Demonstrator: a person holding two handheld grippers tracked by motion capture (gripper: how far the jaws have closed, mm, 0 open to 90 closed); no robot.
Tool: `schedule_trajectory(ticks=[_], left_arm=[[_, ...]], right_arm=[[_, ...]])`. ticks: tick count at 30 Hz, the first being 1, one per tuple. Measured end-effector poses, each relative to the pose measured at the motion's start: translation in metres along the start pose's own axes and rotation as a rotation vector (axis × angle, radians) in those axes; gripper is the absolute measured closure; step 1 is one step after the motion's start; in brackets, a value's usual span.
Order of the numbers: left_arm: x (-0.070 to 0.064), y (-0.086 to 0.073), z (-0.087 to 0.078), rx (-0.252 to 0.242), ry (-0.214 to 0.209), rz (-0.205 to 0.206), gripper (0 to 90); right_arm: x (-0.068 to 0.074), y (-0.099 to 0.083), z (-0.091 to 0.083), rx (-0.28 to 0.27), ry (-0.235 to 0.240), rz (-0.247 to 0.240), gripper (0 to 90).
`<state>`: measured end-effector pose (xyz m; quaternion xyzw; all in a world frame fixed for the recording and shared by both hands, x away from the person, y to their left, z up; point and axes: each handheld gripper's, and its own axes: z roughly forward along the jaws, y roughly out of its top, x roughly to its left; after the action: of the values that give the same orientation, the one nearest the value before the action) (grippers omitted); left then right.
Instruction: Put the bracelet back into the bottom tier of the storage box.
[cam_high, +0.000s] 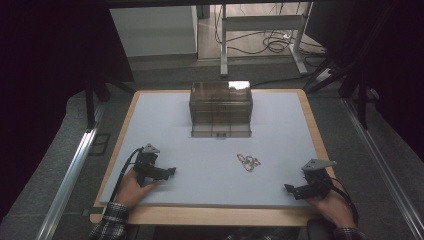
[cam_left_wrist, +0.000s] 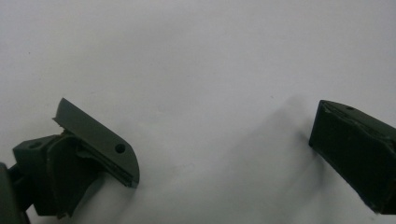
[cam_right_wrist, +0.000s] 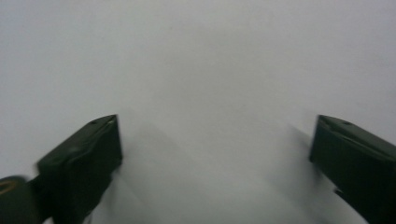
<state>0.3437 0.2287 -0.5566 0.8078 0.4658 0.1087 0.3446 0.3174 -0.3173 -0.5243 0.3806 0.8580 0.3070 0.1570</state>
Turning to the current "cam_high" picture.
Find black floor grille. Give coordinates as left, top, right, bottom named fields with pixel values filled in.
left=88, top=132, right=112, bottom=156

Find person's left hand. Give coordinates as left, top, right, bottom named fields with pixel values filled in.
left=114, top=169, right=161, bottom=208

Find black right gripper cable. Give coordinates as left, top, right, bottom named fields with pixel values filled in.
left=327, top=176, right=361, bottom=228

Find clear drawer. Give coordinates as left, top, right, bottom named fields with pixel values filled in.
left=190, top=121, right=253, bottom=139

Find white table mat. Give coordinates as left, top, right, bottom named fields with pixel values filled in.
left=99, top=91, right=330, bottom=209

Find aluminium floor rail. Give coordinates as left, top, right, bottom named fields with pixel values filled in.
left=35, top=99, right=108, bottom=240
left=341, top=97, right=424, bottom=240

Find white cabinet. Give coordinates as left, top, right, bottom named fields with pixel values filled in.
left=109, top=5, right=199, bottom=58

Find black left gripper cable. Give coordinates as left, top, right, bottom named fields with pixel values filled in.
left=108, top=147, right=144, bottom=204

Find black stand legs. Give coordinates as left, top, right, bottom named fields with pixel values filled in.
left=304, top=56, right=381, bottom=131
left=83, top=78, right=136, bottom=130

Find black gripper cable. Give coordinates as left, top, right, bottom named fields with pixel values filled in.
left=327, top=176, right=361, bottom=228
left=108, top=147, right=144, bottom=204

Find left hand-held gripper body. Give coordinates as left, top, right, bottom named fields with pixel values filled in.
left=132, top=143, right=161, bottom=188

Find black floor cables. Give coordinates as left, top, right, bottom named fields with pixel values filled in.
left=213, top=3, right=329, bottom=58

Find black chair armrest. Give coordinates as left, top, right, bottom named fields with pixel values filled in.
left=305, top=217, right=336, bottom=240

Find white power strip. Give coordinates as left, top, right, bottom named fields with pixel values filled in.
left=313, top=67, right=332, bottom=84

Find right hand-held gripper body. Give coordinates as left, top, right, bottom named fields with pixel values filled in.
left=301, top=158, right=338, bottom=201

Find clear smoky drawer box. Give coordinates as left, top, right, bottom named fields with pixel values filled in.
left=188, top=80, right=254, bottom=139

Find silver chain necklace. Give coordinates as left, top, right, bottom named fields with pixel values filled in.
left=236, top=153, right=262, bottom=173

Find person's right hand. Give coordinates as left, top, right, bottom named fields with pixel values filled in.
left=305, top=193, right=357, bottom=230

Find white metal desk frame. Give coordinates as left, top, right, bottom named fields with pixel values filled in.
left=219, top=2, right=314, bottom=77

